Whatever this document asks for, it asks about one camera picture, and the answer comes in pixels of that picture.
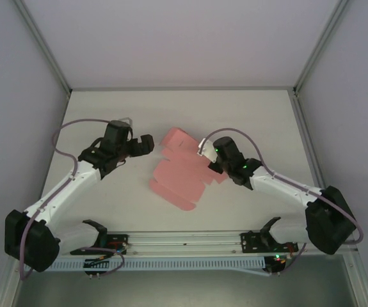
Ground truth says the pink paper box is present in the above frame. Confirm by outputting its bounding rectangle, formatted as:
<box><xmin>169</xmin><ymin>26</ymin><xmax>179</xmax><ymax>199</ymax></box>
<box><xmin>148</xmin><ymin>127</ymin><xmax>228</xmax><ymax>213</ymax></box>

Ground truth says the aluminium side table rail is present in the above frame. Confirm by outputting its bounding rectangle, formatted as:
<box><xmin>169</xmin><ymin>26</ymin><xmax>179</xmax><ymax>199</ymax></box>
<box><xmin>292</xmin><ymin>91</ymin><xmax>360</xmax><ymax>247</ymax></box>

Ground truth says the white slotted cable duct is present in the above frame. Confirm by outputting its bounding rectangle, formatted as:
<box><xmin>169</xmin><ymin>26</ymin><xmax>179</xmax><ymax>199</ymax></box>
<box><xmin>47</xmin><ymin>257</ymin><xmax>266</xmax><ymax>273</ymax></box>

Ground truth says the aluminium frame post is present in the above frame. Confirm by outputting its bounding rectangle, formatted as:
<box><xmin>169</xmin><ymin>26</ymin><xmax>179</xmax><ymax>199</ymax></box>
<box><xmin>293</xmin><ymin>0</ymin><xmax>350</xmax><ymax>96</ymax></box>
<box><xmin>13</xmin><ymin>0</ymin><xmax>73</xmax><ymax>95</ymax></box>

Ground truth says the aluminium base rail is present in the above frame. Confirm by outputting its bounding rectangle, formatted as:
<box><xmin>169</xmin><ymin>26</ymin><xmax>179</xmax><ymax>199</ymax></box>
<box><xmin>106</xmin><ymin>231</ymin><xmax>300</xmax><ymax>256</ymax></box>

